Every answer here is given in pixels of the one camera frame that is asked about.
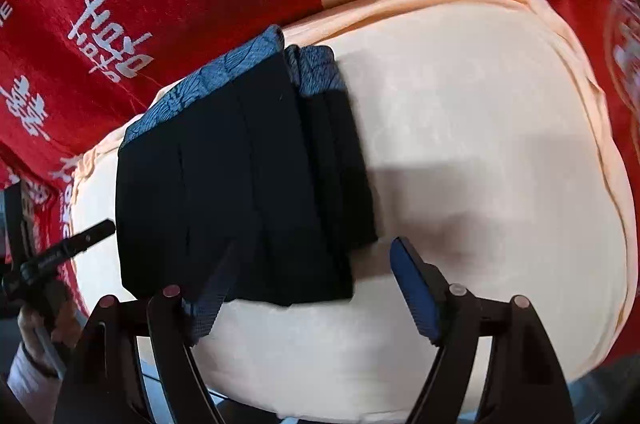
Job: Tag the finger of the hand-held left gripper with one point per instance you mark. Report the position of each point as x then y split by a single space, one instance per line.
90 239

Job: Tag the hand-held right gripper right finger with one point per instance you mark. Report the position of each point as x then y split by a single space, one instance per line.
415 289

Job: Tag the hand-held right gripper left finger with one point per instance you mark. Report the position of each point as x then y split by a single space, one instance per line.
212 294

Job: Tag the dark pants with blue waistband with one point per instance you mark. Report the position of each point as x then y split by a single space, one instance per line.
240 184

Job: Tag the person's left hand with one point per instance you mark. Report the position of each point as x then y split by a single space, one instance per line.
50 341

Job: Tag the peach cloth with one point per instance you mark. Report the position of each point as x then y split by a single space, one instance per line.
450 128

